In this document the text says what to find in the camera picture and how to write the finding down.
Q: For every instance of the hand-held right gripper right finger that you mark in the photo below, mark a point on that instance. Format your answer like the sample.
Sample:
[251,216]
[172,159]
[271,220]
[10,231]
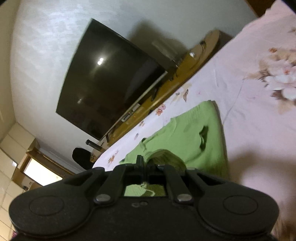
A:
[173,181]

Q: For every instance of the silver set-top box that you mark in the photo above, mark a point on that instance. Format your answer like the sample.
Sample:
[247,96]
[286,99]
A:
[130,113]

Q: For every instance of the large black curved television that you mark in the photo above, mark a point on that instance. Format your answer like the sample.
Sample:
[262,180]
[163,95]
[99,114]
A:
[104,81]

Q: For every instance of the wooden television cabinet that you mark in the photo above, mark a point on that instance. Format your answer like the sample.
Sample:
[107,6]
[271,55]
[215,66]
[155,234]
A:
[175,76]

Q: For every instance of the wooden framed window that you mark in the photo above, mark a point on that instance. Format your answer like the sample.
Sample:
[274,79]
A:
[39,171]

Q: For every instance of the green ribbed knit sweater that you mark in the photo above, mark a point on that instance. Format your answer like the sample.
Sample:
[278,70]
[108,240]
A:
[189,143]

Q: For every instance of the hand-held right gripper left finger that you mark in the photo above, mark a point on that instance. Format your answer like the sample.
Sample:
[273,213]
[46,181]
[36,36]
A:
[120,179]

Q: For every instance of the black thermos bottle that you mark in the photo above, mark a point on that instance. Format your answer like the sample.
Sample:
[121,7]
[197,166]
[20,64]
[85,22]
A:
[92,143]

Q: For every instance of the floral pink bed sheet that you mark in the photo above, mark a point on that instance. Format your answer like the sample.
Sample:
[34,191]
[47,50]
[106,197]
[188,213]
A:
[249,104]

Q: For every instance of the beige wardrobe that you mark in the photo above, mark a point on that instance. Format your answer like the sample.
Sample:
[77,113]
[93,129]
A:
[9,148]

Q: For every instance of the black chair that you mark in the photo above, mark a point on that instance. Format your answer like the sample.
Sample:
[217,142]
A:
[82,158]

